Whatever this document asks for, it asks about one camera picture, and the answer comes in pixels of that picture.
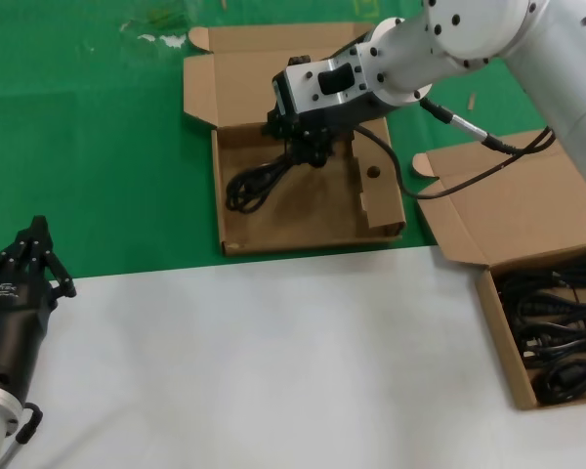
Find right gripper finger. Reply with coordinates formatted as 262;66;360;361
312;133;337;168
282;136;314;166

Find empty open cardboard box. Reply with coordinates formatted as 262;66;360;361
182;21;407;256

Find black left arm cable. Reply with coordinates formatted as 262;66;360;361
0;400;44;469

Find green table cloth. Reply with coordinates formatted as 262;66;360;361
0;0;586;282

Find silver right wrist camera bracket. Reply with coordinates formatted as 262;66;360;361
272;55;370;119

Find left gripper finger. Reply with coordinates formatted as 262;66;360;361
0;215;41;277
31;215;78;299

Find black power cord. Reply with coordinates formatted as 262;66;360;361
225;149;300;215

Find open cardboard box with cables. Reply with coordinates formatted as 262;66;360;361
410;127;586;411

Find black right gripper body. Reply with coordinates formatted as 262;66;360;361
262;94;388;142

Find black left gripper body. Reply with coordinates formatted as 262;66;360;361
0;266;59;395

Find pile of black power cords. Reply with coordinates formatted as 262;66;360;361
494;257;586;406

